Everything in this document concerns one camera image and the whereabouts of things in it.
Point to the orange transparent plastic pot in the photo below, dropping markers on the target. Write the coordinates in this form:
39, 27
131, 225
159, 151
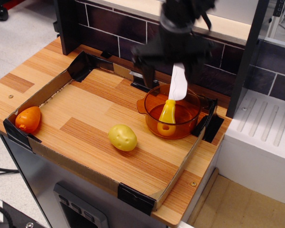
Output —
186, 112

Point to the orange toy carrot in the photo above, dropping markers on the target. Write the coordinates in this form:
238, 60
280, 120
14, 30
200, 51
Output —
29, 119

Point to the yellow handled white toy knife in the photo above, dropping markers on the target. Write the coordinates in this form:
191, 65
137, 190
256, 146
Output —
178, 90

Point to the white toy sink drainboard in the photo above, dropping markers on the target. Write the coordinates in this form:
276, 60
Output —
253, 149

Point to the yellow toy potato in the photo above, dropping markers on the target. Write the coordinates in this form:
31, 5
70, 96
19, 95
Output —
122, 137

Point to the black chair caster wheel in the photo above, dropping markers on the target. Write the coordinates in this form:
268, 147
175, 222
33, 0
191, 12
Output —
4, 15

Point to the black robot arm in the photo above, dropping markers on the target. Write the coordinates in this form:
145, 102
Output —
179, 16

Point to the grey oven control panel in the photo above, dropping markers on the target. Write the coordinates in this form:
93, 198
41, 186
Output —
77, 212

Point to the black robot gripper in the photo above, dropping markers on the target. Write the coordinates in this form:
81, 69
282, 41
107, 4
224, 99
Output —
166, 47

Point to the cardboard fence with black tape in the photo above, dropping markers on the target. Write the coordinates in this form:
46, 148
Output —
80, 106

